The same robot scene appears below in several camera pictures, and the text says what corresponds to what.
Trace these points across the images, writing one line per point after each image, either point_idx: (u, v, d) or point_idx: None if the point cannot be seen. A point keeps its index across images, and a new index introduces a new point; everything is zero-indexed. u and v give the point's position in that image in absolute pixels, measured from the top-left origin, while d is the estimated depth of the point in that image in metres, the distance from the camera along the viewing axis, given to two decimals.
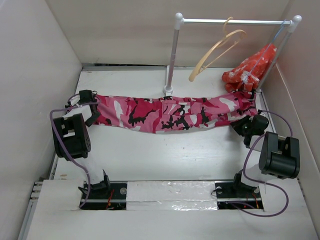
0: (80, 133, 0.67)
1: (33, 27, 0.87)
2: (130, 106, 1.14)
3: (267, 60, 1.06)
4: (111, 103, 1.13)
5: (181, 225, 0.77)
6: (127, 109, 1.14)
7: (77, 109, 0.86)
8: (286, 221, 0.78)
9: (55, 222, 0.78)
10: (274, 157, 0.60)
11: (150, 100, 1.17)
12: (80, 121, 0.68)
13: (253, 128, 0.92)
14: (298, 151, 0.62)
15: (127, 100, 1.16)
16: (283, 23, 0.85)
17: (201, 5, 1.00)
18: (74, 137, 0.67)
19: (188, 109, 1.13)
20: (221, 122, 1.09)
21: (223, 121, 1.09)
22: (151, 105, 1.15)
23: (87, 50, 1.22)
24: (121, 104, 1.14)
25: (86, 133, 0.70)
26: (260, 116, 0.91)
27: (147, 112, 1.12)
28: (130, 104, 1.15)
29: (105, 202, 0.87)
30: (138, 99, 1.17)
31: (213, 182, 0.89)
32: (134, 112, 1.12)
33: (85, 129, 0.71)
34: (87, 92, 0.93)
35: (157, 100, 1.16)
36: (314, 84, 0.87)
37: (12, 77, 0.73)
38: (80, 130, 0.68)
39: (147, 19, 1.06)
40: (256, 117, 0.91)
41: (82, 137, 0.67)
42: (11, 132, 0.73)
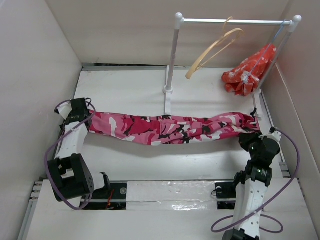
0: (79, 178, 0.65)
1: (33, 27, 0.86)
2: (126, 124, 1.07)
3: (267, 60, 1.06)
4: (106, 119, 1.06)
5: (181, 225, 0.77)
6: (123, 126, 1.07)
7: (72, 136, 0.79)
8: (286, 221, 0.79)
9: (55, 222, 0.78)
10: None
11: (147, 119, 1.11)
12: (78, 163, 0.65)
13: (259, 156, 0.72)
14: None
15: (124, 117, 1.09)
16: (283, 23, 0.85)
17: (201, 5, 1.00)
18: (74, 181, 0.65)
19: (188, 128, 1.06)
20: (225, 134, 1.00)
21: (229, 133, 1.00)
22: (149, 125, 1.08)
23: (87, 50, 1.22)
24: (117, 121, 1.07)
25: (86, 172, 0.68)
26: (271, 144, 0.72)
27: (144, 131, 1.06)
28: (126, 122, 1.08)
29: (104, 202, 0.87)
30: (135, 117, 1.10)
31: (213, 182, 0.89)
32: (130, 130, 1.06)
33: (86, 168, 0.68)
34: (80, 103, 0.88)
35: (156, 119, 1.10)
36: (314, 85, 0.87)
37: (12, 77, 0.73)
38: (79, 175, 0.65)
39: (147, 19, 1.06)
40: (265, 143, 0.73)
41: (83, 182, 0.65)
42: (11, 132, 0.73)
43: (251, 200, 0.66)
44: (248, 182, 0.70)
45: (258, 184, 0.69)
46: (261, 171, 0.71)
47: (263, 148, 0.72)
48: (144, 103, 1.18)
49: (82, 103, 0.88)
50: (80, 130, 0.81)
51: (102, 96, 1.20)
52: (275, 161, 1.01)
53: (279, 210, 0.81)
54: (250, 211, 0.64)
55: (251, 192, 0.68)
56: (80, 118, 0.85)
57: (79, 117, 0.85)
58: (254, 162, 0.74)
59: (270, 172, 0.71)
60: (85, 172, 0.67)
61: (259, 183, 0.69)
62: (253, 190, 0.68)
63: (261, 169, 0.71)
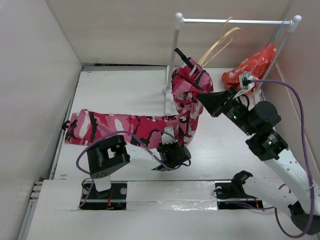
0: (103, 164, 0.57)
1: (34, 28, 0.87)
2: (132, 125, 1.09)
3: (267, 60, 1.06)
4: (112, 122, 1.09)
5: (180, 225, 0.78)
6: (129, 127, 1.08)
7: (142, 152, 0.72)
8: (285, 221, 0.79)
9: (54, 222, 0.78)
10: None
11: (153, 118, 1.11)
12: (117, 161, 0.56)
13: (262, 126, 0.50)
14: None
15: (129, 117, 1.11)
16: (283, 23, 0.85)
17: (201, 5, 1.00)
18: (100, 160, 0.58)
19: None
20: (192, 125, 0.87)
21: (193, 123, 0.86)
22: (154, 124, 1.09)
23: (87, 50, 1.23)
24: (123, 122, 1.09)
25: (112, 170, 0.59)
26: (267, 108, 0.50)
27: (150, 132, 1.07)
28: (131, 122, 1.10)
29: (105, 203, 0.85)
30: (140, 117, 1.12)
31: (213, 183, 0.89)
32: (136, 131, 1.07)
33: (115, 169, 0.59)
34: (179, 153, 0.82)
35: (161, 119, 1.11)
36: (314, 84, 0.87)
37: (13, 77, 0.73)
38: (105, 163, 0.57)
39: (147, 20, 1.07)
40: (266, 118, 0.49)
41: (98, 169, 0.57)
42: (11, 133, 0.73)
43: (298, 179, 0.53)
44: (276, 164, 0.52)
45: (286, 157, 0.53)
46: (271, 144, 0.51)
47: (266, 125, 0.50)
48: (144, 103, 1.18)
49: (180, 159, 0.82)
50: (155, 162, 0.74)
51: (103, 96, 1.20)
52: None
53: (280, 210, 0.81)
54: (308, 187, 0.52)
55: (288, 170, 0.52)
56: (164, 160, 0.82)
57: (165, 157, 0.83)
58: (255, 137, 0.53)
59: (275, 131, 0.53)
60: (112, 168, 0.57)
61: (286, 155, 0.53)
62: (290, 168, 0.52)
63: (267, 140, 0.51)
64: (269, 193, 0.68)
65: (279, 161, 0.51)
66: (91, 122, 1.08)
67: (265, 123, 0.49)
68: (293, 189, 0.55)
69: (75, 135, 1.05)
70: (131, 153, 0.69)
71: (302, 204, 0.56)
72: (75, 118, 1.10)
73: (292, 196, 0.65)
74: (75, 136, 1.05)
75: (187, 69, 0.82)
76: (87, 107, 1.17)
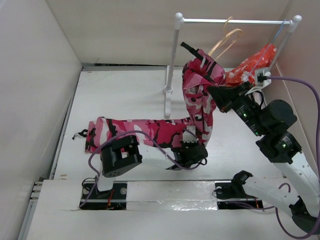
0: (117, 164, 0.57)
1: (34, 28, 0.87)
2: (152, 129, 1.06)
3: (267, 60, 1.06)
4: (131, 128, 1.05)
5: (180, 225, 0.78)
6: (149, 132, 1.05)
7: (156, 152, 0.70)
8: (285, 221, 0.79)
9: (54, 223, 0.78)
10: None
11: (172, 122, 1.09)
12: (131, 161, 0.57)
13: (277, 127, 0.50)
14: None
15: (148, 123, 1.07)
16: (283, 23, 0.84)
17: (201, 5, 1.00)
18: (113, 161, 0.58)
19: None
20: (208, 122, 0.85)
21: (208, 119, 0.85)
22: (174, 127, 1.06)
23: (87, 50, 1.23)
24: (142, 127, 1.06)
25: (125, 170, 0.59)
26: (283, 109, 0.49)
27: (171, 136, 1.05)
28: (151, 127, 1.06)
29: (104, 203, 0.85)
30: (159, 121, 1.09)
31: (214, 183, 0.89)
32: (157, 136, 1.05)
33: (128, 169, 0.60)
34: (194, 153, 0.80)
35: (180, 122, 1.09)
36: (314, 85, 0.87)
37: (12, 78, 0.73)
38: (119, 164, 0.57)
39: (147, 20, 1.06)
40: (282, 119, 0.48)
41: (111, 169, 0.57)
42: (11, 133, 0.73)
43: (308, 182, 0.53)
44: (287, 166, 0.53)
45: (299, 160, 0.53)
46: (285, 146, 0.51)
47: (281, 125, 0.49)
48: (144, 103, 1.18)
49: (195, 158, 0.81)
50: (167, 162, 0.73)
51: (103, 96, 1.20)
52: None
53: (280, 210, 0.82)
54: (319, 193, 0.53)
55: (301, 174, 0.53)
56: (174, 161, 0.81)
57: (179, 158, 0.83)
58: (269, 137, 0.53)
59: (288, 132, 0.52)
60: (125, 168, 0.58)
61: (299, 158, 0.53)
62: (301, 171, 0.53)
63: (282, 140, 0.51)
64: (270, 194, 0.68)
65: (292, 164, 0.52)
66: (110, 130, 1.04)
67: (281, 124, 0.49)
68: (302, 193, 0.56)
69: (95, 145, 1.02)
70: (144, 153, 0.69)
71: (308, 208, 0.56)
72: (92, 126, 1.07)
73: (292, 196, 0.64)
74: (95, 145, 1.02)
75: (198, 62, 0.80)
76: (87, 107, 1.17)
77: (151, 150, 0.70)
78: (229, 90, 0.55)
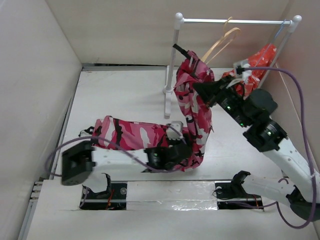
0: (69, 172, 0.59)
1: (34, 27, 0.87)
2: (158, 135, 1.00)
3: (267, 60, 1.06)
4: (137, 131, 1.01)
5: (180, 225, 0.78)
6: (154, 138, 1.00)
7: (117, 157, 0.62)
8: (285, 221, 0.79)
9: (54, 223, 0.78)
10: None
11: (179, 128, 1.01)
12: (80, 169, 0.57)
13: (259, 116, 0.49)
14: None
15: (154, 127, 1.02)
16: (283, 23, 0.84)
17: (201, 5, 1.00)
18: (68, 169, 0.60)
19: None
20: (199, 124, 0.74)
21: (200, 121, 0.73)
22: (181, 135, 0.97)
23: (87, 50, 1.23)
24: (148, 131, 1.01)
25: (80, 178, 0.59)
26: (264, 97, 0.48)
27: None
28: (157, 132, 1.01)
29: (105, 202, 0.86)
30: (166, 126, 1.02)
31: (214, 183, 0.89)
32: (162, 142, 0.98)
33: (84, 177, 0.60)
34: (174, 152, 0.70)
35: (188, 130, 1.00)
36: (314, 84, 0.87)
37: (12, 77, 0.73)
38: (70, 172, 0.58)
39: (146, 19, 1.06)
40: (263, 106, 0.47)
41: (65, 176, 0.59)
42: (11, 133, 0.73)
43: (299, 168, 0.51)
44: (277, 155, 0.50)
45: (286, 146, 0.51)
46: (271, 134, 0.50)
47: (263, 114, 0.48)
48: (144, 103, 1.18)
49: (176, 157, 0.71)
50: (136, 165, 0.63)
51: (103, 96, 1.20)
52: None
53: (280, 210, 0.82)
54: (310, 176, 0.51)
55: (290, 159, 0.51)
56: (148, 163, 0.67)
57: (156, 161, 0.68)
58: (253, 126, 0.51)
59: (273, 120, 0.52)
60: (78, 177, 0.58)
61: (286, 144, 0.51)
62: (290, 156, 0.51)
63: (267, 130, 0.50)
64: (266, 189, 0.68)
65: (281, 151, 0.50)
66: (116, 129, 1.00)
67: (263, 112, 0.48)
68: (295, 180, 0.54)
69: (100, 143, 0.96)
70: (101, 161, 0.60)
71: (303, 194, 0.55)
72: (99, 125, 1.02)
73: (289, 187, 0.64)
74: (99, 143, 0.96)
75: (187, 63, 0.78)
76: (87, 107, 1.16)
77: (110, 155, 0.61)
78: (212, 84, 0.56)
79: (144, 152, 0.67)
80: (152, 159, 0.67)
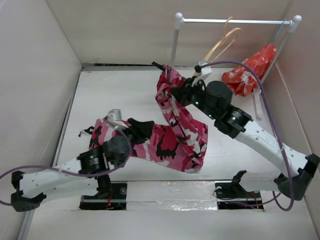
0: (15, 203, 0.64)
1: (34, 27, 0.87)
2: (157, 134, 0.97)
3: (267, 60, 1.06)
4: None
5: (180, 225, 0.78)
6: (154, 137, 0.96)
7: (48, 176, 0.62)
8: (285, 220, 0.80)
9: (54, 223, 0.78)
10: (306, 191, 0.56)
11: None
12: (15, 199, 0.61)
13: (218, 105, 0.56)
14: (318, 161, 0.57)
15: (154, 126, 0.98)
16: (283, 23, 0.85)
17: (201, 5, 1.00)
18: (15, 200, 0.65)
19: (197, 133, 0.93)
20: (184, 125, 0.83)
21: (184, 123, 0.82)
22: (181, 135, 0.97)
23: (87, 50, 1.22)
24: None
25: (25, 203, 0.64)
26: (219, 87, 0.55)
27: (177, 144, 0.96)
28: (157, 132, 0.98)
29: (104, 203, 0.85)
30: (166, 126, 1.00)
31: (214, 183, 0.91)
32: (162, 142, 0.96)
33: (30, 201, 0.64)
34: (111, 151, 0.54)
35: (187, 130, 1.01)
36: (314, 84, 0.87)
37: (12, 77, 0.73)
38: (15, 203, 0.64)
39: (147, 19, 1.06)
40: (218, 94, 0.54)
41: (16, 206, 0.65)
42: (11, 132, 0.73)
43: (267, 144, 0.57)
44: (244, 136, 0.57)
45: (251, 126, 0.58)
46: (236, 118, 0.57)
47: (222, 101, 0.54)
48: (144, 103, 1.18)
49: (118, 154, 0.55)
50: (68, 177, 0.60)
51: (103, 96, 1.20)
52: None
53: (280, 210, 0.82)
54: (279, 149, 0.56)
55: (257, 138, 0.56)
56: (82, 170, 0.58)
57: (96, 163, 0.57)
58: (218, 115, 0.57)
59: (238, 108, 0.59)
60: (24, 203, 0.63)
61: (251, 126, 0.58)
62: (257, 135, 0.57)
63: (232, 116, 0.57)
64: (257, 180, 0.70)
65: (246, 131, 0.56)
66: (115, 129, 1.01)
67: (219, 99, 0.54)
68: (269, 158, 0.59)
69: (99, 142, 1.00)
70: (28, 187, 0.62)
71: (283, 171, 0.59)
72: (99, 124, 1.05)
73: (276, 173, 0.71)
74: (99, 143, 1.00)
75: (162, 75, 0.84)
76: (87, 107, 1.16)
77: (43, 176, 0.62)
78: (182, 87, 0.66)
79: (77, 160, 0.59)
80: (91, 164, 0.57)
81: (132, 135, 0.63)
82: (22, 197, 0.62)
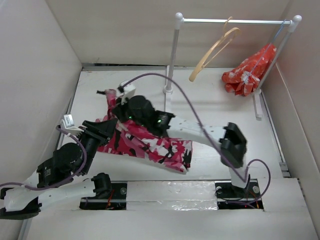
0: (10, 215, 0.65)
1: (34, 27, 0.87)
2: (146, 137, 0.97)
3: (267, 60, 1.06)
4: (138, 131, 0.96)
5: (180, 225, 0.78)
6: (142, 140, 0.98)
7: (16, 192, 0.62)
8: (285, 220, 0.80)
9: (54, 223, 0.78)
10: (240, 155, 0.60)
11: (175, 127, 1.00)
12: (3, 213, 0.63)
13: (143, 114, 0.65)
14: (234, 125, 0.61)
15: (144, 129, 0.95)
16: (283, 23, 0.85)
17: (201, 5, 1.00)
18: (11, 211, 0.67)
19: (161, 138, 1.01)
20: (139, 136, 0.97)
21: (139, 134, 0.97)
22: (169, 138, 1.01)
23: (87, 50, 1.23)
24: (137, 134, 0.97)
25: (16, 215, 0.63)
26: (137, 101, 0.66)
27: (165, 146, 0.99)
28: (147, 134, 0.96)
29: (104, 202, 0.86)
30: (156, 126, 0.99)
31: (213, 183, 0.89)
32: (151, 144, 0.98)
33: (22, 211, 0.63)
34: (63, 161, 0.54)
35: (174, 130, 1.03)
36: (314, 84, 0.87)
37: (13, 77, 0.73)
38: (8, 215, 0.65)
39: (146, 19, 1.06)
40: (138, 107, 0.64)
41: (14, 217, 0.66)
42: (11, 132, 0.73)
43: (188, 129, 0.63)
44: (172, 131, 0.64)
45: (173, 121, 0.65)
46: (161, 121, 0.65)
47: (143, 109, 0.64)
48: None
49: (71, 164, 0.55)
50: (31, 191, 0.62)
51: (102, 96, 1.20)
52: (276, 160, 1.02)
53: (280, 210, 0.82)
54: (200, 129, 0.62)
55: (181, 129, 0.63)
56: (39, 183, 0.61)
57: (49, 174, 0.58)
58: (148, 123, 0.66)
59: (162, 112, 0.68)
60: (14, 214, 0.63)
61: (173, 121, 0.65)
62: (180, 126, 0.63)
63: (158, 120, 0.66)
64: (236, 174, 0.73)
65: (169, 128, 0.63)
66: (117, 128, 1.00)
67: (141, 110, 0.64)
68: (201, 141, 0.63)
69: None
70: (7, 203, 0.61)
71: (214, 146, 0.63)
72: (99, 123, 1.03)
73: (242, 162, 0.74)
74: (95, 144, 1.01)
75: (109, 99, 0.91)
76: (87, 107, 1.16)
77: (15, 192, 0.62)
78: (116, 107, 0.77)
79: (36, 173, 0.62)
80: (45, 176, 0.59)
81: (93, 139, 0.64)
82: (9, 211, 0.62)
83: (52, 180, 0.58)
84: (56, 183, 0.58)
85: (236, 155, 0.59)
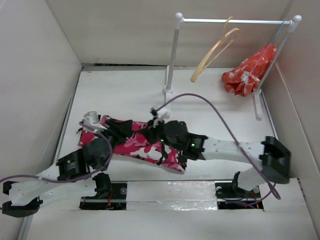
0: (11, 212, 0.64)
1: (34, 27, 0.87)
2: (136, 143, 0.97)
3: (267, 60, 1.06)
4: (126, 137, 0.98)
5: (180, 225, 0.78)
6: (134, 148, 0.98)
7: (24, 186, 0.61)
8: (285, 220, 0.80)
9: (54, 223, 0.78)
10: (285, 170, 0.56)
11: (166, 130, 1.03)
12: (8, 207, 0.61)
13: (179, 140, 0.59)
14: (272, 139, 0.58)
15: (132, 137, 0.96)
16: (283, 22, 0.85)
17: (201, 5, 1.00)
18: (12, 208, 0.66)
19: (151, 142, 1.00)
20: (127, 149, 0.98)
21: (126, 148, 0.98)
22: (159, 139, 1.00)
23: (87, 50, 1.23)
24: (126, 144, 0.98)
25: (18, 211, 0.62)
26: (171, 127, 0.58)
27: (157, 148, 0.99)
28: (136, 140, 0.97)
29: (104, 203, 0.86)
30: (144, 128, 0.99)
31: (213, 183, 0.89)
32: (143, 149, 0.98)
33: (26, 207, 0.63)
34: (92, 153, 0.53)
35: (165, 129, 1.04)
36: (314, 84, 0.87)
37: (13, 78, 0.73)
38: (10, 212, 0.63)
39: (147, 20, 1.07)
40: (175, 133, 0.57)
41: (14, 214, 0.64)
42: (12, 132, 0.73)
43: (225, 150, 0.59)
44: (207, 155, 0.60)
45: (207, 143, 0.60)
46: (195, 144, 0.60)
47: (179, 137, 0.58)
48: (144, 103, 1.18)
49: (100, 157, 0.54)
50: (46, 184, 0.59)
51: (102, 96, 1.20)
52: None
53: (280, 210, 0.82)
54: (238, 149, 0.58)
55: (217, 150, 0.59)
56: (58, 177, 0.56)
57: (72, 167, 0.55)
58: (183, 147, 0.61)
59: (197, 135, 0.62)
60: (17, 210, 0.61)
61: (207, 142, 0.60)
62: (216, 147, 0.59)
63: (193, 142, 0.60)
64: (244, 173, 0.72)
65: (204, 151, 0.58)
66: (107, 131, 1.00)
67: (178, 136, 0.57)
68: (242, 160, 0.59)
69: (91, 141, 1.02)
70: (14, 196, 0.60)
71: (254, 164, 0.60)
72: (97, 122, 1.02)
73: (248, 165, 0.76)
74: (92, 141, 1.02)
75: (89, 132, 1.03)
76: (87, 107, 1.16)
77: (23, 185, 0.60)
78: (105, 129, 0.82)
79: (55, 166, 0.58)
80: (68, 169, 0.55)
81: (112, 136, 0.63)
82: (14, 205, 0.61)
83: (74, 175, 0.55)
84: (77, 178, 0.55)
85: (281, 170, 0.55)
